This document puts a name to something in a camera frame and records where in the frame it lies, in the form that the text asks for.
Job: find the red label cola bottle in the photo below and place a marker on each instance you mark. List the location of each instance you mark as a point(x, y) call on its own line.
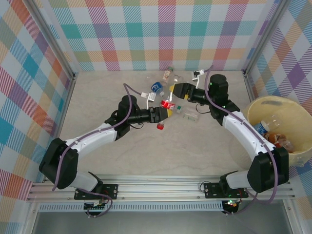
point(168, 104)

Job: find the clear bottle green cap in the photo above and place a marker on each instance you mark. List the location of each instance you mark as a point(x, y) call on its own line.
point(179, 108)

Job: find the small beige label bottle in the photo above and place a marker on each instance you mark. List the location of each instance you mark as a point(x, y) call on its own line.
point(167, 74)

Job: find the blue label plastic bottle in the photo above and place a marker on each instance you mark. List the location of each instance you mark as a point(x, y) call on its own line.
point(157, 87)
point(260, 128)

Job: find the yellow round bin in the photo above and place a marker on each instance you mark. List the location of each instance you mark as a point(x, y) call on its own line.
point(275, 107)

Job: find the amber bottle red gold label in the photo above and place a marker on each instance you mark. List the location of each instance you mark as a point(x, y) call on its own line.
point(286, 145)

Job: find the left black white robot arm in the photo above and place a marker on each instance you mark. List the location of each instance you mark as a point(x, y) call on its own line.
point(92, 136)

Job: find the left small circuit board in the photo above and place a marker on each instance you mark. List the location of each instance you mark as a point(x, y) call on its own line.
point(93, 207)

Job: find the small circuit board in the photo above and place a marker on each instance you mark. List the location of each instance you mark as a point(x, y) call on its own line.
point(231, 204)
point(93, 207)

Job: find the right small circuit board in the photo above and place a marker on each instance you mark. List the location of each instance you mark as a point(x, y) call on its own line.
point(231, 204)

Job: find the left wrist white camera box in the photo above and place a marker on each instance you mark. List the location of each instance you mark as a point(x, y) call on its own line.
point(151, 96)

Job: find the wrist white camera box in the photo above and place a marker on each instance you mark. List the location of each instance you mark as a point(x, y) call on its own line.
point(198, 73)
point(151, 96)

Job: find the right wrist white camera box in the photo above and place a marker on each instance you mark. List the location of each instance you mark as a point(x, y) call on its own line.
point(198, 73)

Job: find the right aluminium side rail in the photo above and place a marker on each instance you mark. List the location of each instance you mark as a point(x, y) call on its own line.
point(248, 87)

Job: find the aluminium side rail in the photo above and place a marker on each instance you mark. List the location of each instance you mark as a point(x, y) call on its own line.
point(62, 122)
point(248, 87)

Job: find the right aluminium upright post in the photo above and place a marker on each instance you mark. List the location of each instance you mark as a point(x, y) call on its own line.
point(266, 36)

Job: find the aluminium upright post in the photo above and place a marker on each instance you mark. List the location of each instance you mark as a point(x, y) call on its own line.
point(54, 41)
point(266, 36)

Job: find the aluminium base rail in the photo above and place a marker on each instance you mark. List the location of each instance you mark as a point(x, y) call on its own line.
point(158, 192)

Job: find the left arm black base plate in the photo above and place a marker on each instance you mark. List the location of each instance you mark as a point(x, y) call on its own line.
point(111, 191)

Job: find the left aluminium side rail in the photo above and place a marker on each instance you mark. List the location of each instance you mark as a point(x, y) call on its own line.
point(62, 122)

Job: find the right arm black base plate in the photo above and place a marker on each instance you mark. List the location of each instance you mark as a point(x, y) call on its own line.
point(210, 190)

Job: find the left aluminium upright post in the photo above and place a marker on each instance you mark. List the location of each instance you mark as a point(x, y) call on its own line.
point(54, 41)

